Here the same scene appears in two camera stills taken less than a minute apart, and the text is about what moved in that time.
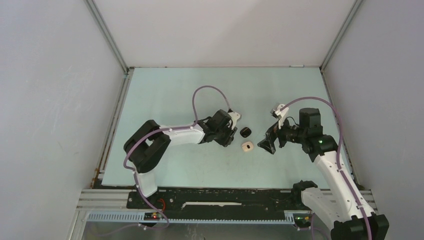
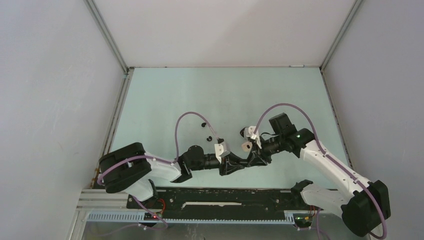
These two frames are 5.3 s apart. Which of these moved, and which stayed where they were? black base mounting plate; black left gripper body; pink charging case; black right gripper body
Moved: black right gripper body; black left gripper body
Stayed: black base mounting plate; pink charging case
